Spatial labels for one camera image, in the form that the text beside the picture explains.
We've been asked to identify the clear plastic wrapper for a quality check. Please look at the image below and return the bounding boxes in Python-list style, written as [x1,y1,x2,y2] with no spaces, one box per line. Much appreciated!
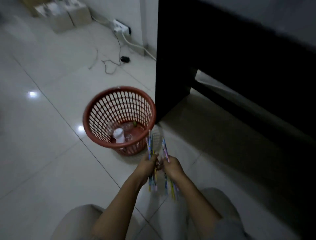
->
[149,125,165,159]

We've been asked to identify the thin black cable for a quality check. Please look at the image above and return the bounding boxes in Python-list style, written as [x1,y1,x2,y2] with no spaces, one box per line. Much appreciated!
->
[102,32,123,75]

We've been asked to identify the red plastic mesh wastebasket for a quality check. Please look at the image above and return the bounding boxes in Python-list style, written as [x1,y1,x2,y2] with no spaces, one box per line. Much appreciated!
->
[83,86,157,156]

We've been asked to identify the person's left hand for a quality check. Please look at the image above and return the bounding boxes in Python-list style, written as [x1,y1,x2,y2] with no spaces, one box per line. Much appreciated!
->
[135,153,159,186]

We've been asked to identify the person's left forearm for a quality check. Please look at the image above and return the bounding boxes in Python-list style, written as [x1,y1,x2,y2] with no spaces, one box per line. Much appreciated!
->
[91,173,146,240]

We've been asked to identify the clear crumpled plastic bottle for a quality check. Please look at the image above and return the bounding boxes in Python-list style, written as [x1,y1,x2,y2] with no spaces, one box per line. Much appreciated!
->
[108,121,138,142]

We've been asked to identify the white power cable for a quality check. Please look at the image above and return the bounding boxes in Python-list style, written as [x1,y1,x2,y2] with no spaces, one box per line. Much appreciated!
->
[121,32,157,61]

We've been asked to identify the bundle of colourful pencils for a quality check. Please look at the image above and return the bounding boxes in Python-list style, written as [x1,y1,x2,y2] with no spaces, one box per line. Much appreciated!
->
[146,130,158,192]
[161,137,179,201]

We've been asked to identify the person's right forearm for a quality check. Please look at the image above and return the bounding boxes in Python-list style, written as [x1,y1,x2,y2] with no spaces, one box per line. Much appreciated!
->
[173,172,223,240]

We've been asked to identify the white power strip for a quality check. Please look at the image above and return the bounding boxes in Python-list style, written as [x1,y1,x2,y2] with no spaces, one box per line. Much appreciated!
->
[113,19,131,35]

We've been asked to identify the white plastic bottle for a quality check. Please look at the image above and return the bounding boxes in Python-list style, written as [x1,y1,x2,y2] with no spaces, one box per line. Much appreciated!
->
[113,128,126,144]

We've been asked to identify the cardboard box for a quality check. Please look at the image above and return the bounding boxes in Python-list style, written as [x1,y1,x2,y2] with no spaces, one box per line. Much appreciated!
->
[34,2,74,34]
[62,0,92,27]

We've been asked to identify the person's beige trousers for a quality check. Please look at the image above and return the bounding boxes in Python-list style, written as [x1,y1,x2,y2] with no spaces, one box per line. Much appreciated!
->
[51,187,255,240]

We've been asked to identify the black wooden desk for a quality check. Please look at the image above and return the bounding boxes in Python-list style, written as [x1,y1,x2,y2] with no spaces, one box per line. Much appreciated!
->
[155,0,316,240]

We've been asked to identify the person's right hand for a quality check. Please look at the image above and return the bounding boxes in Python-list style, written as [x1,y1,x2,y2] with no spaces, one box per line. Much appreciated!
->
[160,155,185,183]

